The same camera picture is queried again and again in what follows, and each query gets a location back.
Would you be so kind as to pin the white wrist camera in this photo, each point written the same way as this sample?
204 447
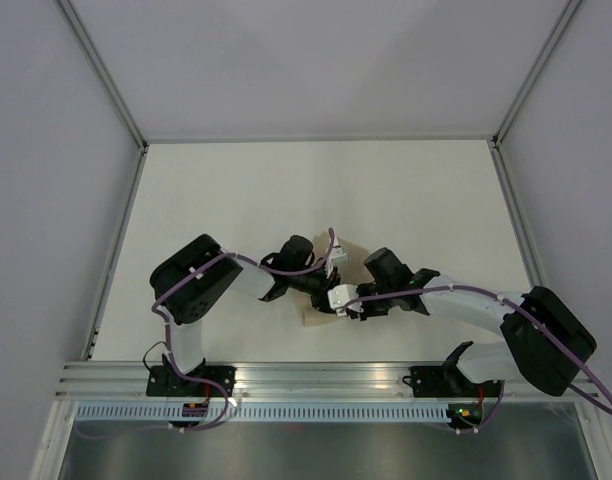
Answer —
340 299
335 255

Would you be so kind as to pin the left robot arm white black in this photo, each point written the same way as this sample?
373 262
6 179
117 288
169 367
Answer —
189 283

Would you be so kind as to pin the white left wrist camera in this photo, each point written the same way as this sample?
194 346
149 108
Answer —
335 255

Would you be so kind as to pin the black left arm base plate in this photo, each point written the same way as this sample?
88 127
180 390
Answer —
164 382

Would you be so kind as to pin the left aluminium frame post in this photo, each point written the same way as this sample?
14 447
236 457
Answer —
80 33

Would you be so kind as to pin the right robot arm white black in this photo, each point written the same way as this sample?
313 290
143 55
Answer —
541 340

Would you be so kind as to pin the right aluminium frame post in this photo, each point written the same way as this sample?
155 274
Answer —
553 40

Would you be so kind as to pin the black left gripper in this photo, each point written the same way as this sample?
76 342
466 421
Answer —
320 300

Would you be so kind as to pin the aluminium frame post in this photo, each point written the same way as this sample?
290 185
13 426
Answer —
553 40
80 33

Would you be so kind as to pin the beige cloth napkin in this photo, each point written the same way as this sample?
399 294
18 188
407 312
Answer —
352 272

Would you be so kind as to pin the white slotted cable duct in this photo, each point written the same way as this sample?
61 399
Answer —
270 412

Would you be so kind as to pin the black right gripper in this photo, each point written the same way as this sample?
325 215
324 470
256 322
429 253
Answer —
368 313

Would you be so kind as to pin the aluminium front rail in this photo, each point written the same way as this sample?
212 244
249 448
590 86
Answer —
257 382

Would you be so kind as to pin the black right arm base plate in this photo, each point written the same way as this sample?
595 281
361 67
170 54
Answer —
434 381

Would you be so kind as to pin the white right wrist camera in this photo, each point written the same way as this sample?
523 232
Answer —
340 299

